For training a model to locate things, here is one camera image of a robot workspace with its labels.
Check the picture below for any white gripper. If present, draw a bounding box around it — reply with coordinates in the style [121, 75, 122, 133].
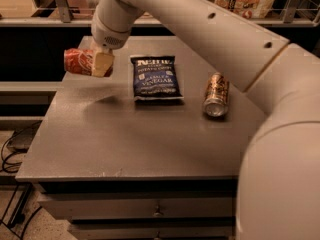
[91, 14, 131, 77]

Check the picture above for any red coke can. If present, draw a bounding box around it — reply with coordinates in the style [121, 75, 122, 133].
[64, 48, 98, 76]

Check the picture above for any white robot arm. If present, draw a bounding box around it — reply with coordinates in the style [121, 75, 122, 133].
[92, 0, 320, 240]

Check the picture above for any gold brown soda can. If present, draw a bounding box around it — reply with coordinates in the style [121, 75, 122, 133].
[202, 73, 229, 117]

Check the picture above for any blue vinegar chips bag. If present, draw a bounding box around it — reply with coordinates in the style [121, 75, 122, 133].
[130, 56, 183, 100]

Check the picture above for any upper drawer knob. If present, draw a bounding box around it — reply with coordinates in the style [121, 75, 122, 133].
[153, 206, 163, 218]

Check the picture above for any grey metal shelf rail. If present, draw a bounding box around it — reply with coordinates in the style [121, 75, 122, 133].
[0, 0, 320, 27]

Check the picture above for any black cables left floor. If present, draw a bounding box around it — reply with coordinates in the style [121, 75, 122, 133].
[0, 122, 43, 240]

